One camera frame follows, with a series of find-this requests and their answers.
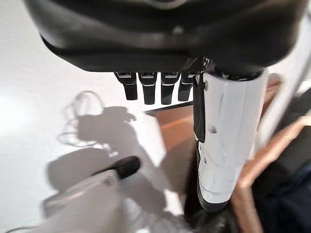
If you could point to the brown wicker laundry basket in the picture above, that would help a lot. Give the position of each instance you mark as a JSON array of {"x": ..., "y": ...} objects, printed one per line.
[{"x": 245, "y": 199}]

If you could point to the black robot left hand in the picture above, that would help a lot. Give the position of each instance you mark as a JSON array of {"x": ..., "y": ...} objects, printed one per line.
[{"x": 170, "y": 36}]

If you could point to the navy blue garment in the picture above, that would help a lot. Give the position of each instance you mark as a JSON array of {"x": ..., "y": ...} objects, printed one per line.
[{"x": 301, "y": 174}]

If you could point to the brown acrylic stand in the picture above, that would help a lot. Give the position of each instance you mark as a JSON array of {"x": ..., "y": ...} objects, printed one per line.
[{"x": 175, "y": 126}]

